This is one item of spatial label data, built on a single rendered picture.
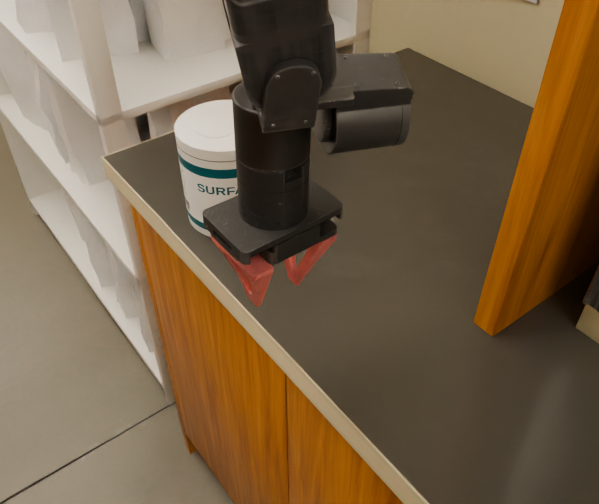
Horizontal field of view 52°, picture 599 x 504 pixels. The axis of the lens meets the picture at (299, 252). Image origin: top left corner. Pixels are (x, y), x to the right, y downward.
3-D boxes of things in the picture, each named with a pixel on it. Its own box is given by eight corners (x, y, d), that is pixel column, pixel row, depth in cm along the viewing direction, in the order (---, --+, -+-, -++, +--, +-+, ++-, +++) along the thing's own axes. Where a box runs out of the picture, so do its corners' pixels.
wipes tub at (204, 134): (245, 176, 98) (239, 88, 87) (295, 217, 90) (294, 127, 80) (171, 207, 92) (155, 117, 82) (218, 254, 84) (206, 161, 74)
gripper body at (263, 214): (344, 222, 53) (351, 148, 48) (245, 272, 48) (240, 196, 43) (298, 185, 57) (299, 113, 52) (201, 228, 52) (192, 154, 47)
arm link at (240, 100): (224, 66, 45) (239, 104, 41) (316, 57, 46) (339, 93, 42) (230, 147, 50) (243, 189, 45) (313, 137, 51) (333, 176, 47)
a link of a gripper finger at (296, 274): (334, 292, 58) (341, 214, 52) (272, 327, 55) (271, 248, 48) (290, 252, 62) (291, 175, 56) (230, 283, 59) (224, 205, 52)
